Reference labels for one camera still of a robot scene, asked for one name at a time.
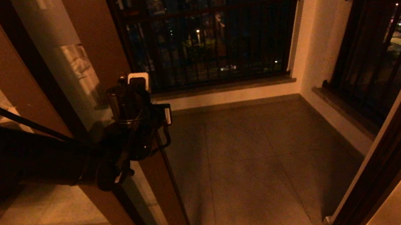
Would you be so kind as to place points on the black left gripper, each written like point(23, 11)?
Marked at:
point(149, 135)

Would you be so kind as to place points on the brown-framed sliding glass door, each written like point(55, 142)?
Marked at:
point(104, 43)

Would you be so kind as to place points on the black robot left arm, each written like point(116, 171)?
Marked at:
point(15, 162)

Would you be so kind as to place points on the brown-framed fixed glass panel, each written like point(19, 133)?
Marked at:
point(0, 58)

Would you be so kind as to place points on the short stone window sill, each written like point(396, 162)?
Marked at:
point(228, 87)

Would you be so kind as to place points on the dark brown door jamb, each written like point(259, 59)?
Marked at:
point(389, 172)

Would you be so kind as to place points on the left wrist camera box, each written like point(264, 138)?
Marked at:
point(167, 114)

